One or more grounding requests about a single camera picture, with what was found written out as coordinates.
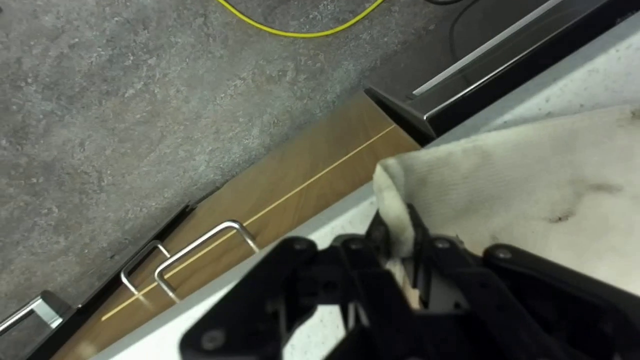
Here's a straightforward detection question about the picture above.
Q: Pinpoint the black under-counter appliance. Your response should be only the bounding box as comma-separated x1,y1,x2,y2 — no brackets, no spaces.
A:
362,0,640,147

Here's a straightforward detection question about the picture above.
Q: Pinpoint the wooden base cabinet front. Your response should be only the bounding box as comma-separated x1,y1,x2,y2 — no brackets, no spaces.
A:
50,88,421,360

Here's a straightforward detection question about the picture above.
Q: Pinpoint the yellow cable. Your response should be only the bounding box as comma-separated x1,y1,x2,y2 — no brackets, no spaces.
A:
215,0,387,40

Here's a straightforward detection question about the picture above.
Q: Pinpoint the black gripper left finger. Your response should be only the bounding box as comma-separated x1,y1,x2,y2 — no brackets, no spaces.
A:
177,210,410,360

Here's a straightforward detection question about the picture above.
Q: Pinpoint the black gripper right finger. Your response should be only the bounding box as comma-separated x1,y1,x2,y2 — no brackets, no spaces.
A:
402,203,640,360

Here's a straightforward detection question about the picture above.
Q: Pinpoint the silver drawer handle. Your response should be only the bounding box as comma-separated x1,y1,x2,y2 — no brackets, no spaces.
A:
0,296,66,336
151,218,261,306
117,238,173,299

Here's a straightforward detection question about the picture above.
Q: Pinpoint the stained beige cloth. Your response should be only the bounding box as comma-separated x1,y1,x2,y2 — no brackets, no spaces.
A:
369,103,640,302

